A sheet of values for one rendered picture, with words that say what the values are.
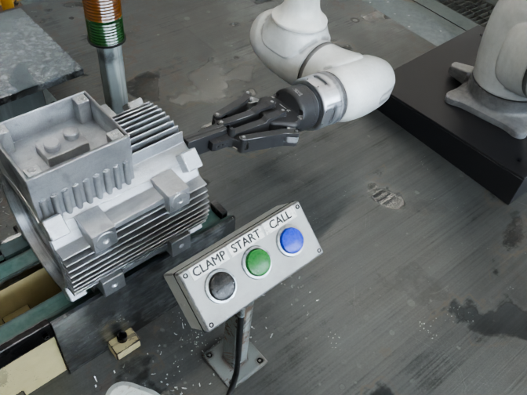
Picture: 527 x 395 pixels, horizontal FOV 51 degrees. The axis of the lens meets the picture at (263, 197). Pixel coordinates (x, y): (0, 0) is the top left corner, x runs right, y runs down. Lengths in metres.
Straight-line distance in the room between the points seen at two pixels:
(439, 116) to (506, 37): 0.20
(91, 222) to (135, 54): 0.79
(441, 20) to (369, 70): 2.49
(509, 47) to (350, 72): 0.32
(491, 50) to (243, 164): 0.52
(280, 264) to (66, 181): 0.25
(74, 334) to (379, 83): 0.63
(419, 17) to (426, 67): 2.10
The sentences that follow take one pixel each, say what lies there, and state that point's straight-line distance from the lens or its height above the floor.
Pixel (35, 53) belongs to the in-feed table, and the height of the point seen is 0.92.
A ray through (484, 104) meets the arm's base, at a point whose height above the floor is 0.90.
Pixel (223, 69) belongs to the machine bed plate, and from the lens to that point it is 1.34.
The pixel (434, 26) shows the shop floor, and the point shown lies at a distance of 3.39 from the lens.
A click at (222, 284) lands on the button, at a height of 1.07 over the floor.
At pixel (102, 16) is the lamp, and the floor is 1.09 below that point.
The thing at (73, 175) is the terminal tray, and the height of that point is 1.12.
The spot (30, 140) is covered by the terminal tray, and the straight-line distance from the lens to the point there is 0.69.
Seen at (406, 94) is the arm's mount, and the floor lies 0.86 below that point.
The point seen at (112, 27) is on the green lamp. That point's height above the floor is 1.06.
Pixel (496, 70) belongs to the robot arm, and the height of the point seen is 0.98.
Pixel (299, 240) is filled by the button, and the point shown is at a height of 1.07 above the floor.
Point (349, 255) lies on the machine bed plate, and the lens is 0.98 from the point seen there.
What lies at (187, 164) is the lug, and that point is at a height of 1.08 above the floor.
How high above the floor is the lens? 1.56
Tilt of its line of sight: 47 degrees down
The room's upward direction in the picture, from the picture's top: 7 degrees clockwise
